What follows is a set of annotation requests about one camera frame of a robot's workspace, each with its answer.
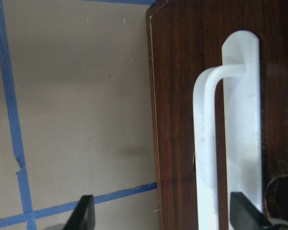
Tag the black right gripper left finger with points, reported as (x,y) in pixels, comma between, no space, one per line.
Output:
(83,216)

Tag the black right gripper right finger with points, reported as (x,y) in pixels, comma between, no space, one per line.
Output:
(243,215)

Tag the wooden drawer with white handle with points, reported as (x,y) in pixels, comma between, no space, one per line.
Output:
(240,111)

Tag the dark wooden drawer cabinet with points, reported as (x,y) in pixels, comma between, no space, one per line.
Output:
(184,39)

